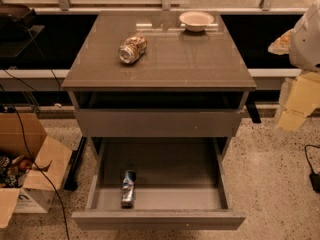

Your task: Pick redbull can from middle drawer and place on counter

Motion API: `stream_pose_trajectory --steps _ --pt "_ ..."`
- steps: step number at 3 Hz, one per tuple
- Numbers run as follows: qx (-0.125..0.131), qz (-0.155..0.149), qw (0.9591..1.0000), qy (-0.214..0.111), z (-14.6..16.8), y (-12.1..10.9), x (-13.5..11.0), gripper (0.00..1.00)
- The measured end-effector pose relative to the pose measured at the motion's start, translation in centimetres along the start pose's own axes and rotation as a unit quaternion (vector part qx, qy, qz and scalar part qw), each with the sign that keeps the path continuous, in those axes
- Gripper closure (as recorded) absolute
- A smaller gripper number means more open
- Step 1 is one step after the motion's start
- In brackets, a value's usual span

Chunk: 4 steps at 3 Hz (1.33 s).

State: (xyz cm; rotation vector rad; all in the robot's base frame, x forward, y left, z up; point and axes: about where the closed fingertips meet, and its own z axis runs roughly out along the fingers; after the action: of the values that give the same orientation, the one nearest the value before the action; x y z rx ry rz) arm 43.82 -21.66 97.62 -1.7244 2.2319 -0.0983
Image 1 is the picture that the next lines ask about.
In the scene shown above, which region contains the white paper bowl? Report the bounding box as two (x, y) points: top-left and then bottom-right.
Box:
(179, 11), (214, 32)

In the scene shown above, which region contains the open grey middle drawer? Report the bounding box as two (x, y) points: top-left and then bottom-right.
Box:
(72, 138), (246, 230)

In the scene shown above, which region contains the black cable on floor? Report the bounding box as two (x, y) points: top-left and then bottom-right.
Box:
(0, 69), (71, 240)

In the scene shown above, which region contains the black device on shelf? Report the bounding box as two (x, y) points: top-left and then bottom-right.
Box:
(0, 4), (36, 36)

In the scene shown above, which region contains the open cardboard box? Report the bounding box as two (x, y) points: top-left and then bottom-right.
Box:
(0, 113), (72, 228)

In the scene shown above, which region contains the crumpled snack can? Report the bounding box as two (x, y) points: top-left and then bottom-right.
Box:
(118, 33), (147, 64)

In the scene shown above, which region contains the black power adapter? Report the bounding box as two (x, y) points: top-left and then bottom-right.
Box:
(309, 173), (320, 193)

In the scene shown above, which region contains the grey drawer cabinet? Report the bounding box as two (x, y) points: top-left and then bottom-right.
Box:
(61, 9), (258, 232)

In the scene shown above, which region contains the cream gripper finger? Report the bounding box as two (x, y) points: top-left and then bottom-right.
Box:
(277, 72), (320, 132)

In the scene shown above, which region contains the red apple in box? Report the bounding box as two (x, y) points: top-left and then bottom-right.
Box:
(18, 159), (32, 172)

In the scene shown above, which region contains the closed grey top drawer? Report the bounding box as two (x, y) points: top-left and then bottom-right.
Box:
(74, 109), (242, 137)

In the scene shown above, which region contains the blue silver redbull can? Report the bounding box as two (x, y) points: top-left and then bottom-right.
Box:
(121, 170), (136, 208)

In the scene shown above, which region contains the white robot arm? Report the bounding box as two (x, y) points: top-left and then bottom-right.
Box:
(268, 0), (320, 133)

